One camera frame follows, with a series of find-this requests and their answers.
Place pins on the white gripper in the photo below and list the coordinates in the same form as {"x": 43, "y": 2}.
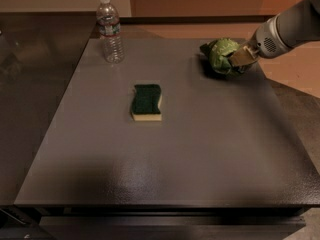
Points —
{"x": 265, "y": 43}

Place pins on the green jalapeno chip bag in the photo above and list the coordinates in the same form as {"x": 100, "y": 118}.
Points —
{"x": 218, "y": 53}

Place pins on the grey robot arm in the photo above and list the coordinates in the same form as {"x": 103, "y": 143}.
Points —
{"x": 281, "y": 34}

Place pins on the green and yellow sponge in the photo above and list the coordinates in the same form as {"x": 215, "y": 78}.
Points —
{"x": 146, "y": 102}

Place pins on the clear plastic water bottle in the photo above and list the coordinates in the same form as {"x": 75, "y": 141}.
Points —
{"x": 109, "y": 28}

